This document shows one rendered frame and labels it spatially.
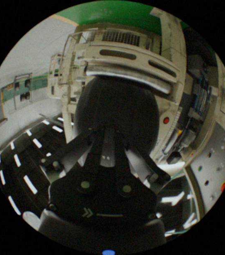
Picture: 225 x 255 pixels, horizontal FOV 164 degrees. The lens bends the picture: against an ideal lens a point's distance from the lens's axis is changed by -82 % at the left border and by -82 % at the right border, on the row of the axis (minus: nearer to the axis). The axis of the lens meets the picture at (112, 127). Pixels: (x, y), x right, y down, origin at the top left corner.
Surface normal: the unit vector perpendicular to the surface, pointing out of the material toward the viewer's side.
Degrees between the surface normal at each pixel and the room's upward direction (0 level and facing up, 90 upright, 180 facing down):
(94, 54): 90
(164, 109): 90
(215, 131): 90
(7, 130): 90
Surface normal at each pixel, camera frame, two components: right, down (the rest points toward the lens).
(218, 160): -0.99, -0.15
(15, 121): 0.93, 0.29
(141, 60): -0.03, 0.50
